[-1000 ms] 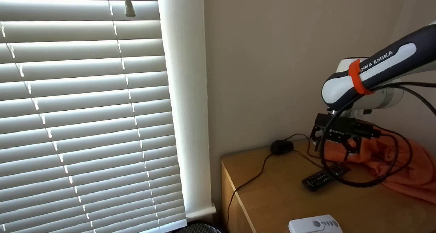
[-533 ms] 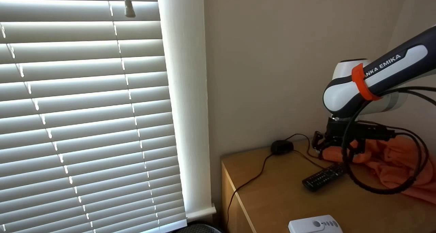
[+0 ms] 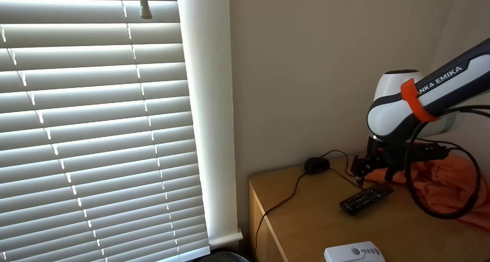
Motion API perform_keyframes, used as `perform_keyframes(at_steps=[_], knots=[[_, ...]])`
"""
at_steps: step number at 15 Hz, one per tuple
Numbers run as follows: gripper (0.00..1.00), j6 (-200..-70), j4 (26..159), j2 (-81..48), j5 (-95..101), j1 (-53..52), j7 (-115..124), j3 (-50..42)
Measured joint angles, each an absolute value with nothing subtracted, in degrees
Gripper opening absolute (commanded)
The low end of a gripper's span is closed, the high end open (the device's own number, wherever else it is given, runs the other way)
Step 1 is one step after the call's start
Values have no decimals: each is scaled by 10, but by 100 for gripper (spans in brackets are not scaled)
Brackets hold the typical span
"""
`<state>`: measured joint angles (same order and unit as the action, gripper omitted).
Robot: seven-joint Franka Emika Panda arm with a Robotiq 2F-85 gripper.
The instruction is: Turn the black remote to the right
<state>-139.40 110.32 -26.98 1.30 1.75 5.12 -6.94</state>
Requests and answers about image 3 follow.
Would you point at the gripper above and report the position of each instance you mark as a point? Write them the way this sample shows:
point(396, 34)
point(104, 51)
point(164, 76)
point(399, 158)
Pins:
point(386, 154)

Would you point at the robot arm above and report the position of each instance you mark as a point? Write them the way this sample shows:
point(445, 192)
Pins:
point(394, 112)

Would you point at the black remote control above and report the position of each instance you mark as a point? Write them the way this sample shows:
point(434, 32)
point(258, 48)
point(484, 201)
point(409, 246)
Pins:
point(365, 199)

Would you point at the white remote control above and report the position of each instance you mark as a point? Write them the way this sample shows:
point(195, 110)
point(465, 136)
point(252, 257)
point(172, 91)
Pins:
point(354, 252)

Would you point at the black round adapter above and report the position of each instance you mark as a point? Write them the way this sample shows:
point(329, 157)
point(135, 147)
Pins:
point(317, 164)

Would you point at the orange cloth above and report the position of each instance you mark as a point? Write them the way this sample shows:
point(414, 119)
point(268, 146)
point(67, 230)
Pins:
point(448, 185)

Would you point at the black mesh bin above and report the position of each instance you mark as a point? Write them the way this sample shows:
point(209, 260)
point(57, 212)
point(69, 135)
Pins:
point(224, 256)

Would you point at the white window blind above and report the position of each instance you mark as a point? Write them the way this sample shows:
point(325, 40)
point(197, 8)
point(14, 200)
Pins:
point(92, 131)

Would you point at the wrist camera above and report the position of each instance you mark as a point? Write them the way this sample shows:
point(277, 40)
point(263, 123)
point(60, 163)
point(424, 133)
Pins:
point(427, 151)

